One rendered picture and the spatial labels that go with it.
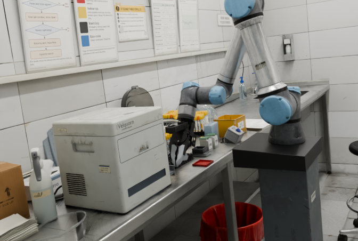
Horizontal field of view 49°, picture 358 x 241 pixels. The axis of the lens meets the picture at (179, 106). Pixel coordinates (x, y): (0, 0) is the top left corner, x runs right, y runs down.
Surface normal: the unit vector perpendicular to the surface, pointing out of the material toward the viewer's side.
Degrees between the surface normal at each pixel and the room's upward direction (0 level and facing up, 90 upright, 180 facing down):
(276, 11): 90
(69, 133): 89
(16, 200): 90
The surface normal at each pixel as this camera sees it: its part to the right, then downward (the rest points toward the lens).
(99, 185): -0.52, 0.18
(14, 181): 0.80, -0.02
